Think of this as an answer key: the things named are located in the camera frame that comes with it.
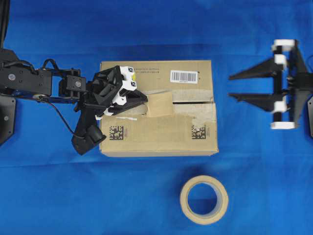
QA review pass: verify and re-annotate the beige cut tape piece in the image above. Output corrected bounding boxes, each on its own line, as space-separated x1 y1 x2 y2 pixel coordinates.
146 91 174 118

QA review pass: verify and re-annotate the brown cardboard box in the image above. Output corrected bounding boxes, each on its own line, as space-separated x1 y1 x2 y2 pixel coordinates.
100 60 219 157

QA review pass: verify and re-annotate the beige masking tape roll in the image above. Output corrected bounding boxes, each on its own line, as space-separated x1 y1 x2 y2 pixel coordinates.
179 175 229 225

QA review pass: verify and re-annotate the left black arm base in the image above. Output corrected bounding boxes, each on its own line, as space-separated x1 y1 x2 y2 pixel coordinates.
0 95 16 145

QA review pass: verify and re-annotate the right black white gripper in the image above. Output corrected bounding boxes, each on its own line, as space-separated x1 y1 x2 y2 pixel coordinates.
228 39 313 129

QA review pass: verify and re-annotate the white barcode label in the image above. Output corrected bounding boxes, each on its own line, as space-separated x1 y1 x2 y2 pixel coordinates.
170 70 198 84

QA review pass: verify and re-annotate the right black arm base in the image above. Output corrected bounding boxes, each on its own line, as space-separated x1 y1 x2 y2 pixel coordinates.
307 96 313 138

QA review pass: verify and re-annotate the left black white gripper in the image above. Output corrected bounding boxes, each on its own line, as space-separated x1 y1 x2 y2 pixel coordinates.
71 66 148 155

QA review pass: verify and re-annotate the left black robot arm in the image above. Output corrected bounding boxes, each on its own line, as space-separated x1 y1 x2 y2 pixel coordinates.
0 48 148 155

